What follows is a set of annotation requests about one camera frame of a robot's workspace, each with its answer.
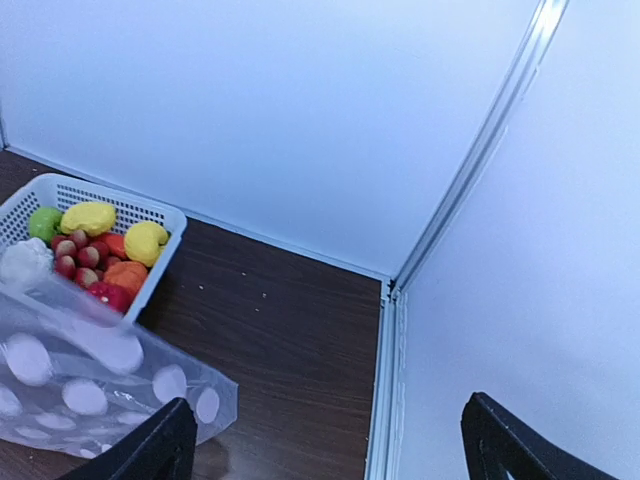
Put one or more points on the right aluminium frame post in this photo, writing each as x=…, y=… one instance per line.
x=388, y=400

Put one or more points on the yellow lemon toy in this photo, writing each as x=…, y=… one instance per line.
x=145, y=241

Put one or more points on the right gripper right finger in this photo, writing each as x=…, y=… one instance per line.
x=498, y=445

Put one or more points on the white cauliflower toy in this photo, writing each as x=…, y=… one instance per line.
x=25, y=264

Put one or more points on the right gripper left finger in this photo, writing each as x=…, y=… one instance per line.
x=162, y=447

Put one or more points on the green apple toy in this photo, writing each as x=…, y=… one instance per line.
x=44, y=223

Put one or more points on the orange carrot toy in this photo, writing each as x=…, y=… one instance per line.
x=115, y=244

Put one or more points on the red bell pepper toy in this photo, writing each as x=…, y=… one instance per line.
x=113, y=296

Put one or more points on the red lychee bunch toy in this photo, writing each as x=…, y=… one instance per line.
x=81, y=258

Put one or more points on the clear dotted zip bag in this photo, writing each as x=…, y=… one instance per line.
x=77, y=377

